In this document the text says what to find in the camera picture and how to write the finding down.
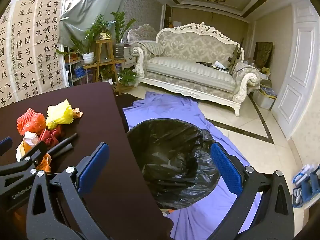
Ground small leafy green plant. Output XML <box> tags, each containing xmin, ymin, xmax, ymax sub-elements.
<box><xmin>117</xmin><ymin>67</ymin><xmax>138</xmax><ymax>87</ymax></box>

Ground grey curtain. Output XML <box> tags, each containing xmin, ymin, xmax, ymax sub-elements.
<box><xmin>59</xmin><ymin>0</ymin><xmax>131</xmax><ymax>48</ymax></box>

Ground blue plastic crate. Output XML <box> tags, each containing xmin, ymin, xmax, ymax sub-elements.
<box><xmin>73</xmin><ymin>64</ymin><xmax>85</xmax><ymax>79</ymax></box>

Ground calligraphy paper scroll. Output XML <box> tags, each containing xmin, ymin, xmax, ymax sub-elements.
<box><xmin>35</xmin><ymin>0</ymin><xmax>70</xmax><ymax>90</ymax></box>
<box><xmin>11</xmin><ymin>0</ymin><xmax>42</xmax><ymax>100</ymax></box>
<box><xmin>0</xmin><ymin>5</ymin><xmax>17</xmax><ymax>108</ymax></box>

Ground yellow foam net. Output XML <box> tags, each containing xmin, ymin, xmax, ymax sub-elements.
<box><xmin>45</xmin><ymin>99</ymin><xmax>74</xmax><ymax>130</ymax></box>

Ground metal shelf rack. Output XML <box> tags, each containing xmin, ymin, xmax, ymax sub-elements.
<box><xmin>65</xmin><ymin>54</ymin><xmax>87</xmax><ymax>88</ymax></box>

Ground ornate white carved sofa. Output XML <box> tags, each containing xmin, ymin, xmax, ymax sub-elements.
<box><xmin>130</xmin><ymin>22</ymin><xmax>262</xmax><ymax>117</ymax></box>

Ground ornate white armchair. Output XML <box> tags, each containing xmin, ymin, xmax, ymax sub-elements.
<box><xmin>127</xmin><ymin>24</ymin><xmax>158</xmax><ymax>46</ymax></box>

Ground black tube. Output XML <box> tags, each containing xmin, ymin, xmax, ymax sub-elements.
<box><xmin>47</xmin><ymin>143</ymin><xmax>73</xmax><ymax>156</ymax></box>
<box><xmin>53</xmin><ymin>133</ymin><xmax>77</xmax><ymax>147</ymax></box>

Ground white papers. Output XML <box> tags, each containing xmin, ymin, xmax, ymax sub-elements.
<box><xmin>212</xmin><ymin>60</ymin><xmax>232</xmax><ymax>75</ymax></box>

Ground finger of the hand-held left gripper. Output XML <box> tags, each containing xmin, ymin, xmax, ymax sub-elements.
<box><xmin>0</xmin><ymin>137</ymin><xmax>13</xmax><ymax>155</ymax></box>
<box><xmin>0</xmin><ymin>142</ymin><xmax>48</xmax><ymax>178</ymax></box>

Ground tall plant in grey pot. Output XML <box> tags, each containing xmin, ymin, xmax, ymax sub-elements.
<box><xmin>111</xmin><ymin>11</ymin><xmax>138</xmax><ymax>60</ymax></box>

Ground dark red wrapper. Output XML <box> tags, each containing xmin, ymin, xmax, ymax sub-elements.
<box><xmin>39</xmin><ymin>127</ymin><xmax>62</xmax><ymax>146</ymax></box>

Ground plant in white pot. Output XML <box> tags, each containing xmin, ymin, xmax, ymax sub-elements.
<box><xmin>56</xmin><ymin>30</ymin><xmax>96</xmax><ymax>65</ymax></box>

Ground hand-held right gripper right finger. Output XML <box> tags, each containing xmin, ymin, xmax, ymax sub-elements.
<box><xmin>211</xmin><ymin>141</ymin><xmax>294</xmax><ymax>240</ymax></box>

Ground orange red plastic bag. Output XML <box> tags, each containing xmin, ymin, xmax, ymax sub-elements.
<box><xmin>16</xmin><ymin>139</ymin><xmax>52</xmax><ymax>174</ymax></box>

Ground white panelled door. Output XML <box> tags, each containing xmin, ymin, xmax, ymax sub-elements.
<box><xmin>271</xmin><ymin>0</ymin><xmax>320</xmax><ymax>141</ymax></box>

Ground wooden plant stand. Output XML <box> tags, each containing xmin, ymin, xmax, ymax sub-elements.
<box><xmin>83</xmin><ymin>39</ymin><xmax>135</xmax><ymax>96</ymax></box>

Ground blue slipper rack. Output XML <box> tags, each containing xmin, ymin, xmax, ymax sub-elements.
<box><xmin>292</xmin><ymin>164</ymin><xmax>320</xmax><ymax>208</ymax></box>

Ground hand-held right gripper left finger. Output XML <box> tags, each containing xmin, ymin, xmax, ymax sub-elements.
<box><xmin>26</xmin><ymin>142</ymin><xmax>110</xmax><ymax>240</ymax></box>

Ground white tissue paper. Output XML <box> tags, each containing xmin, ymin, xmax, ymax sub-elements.
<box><xmin>24</xmin><ymin>132</ymin><xmax>40</xmax><ymax>147</ymax></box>

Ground trash bin with black bag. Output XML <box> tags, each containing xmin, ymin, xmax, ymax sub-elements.
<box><xmin>126</xmin><ymin>117</ymin><xmax>222</xmax><ymax>210</ymax></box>

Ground dark framed picture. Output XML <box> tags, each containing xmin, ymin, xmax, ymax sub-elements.
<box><xmin>254</xmin><ymin>42</ymin><xmax>274</xmax><ymax>67</ymax></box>

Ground red foam net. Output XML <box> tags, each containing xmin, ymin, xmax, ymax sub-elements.
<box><xmin>17</xmin><ymin>108</ymin><xmax>47</xmax><ymax>135</ymax></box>

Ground green fern plant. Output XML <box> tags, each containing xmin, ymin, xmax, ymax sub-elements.
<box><xmin>86</xmin><ymin>14</ymin><xmax>113</xmax><ymax>41</ymax></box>

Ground purple cloth sheet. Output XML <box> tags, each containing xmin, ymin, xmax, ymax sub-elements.
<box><xmin>122</xmin><ymin>91</ymin><xmax>263</xmax><ymax>240</ymax></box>

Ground grey storage box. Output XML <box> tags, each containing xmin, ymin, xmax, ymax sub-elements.
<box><xmin>252</xmin><ymin>85</ymin><xmax>278</xmax><ymax>111</ymax></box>

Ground dark long leaning object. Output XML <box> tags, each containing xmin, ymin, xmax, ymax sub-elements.
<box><xmin>228</xmin><ymin>37</ymin><xmax>245</xmax><ymax>73</ymax></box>

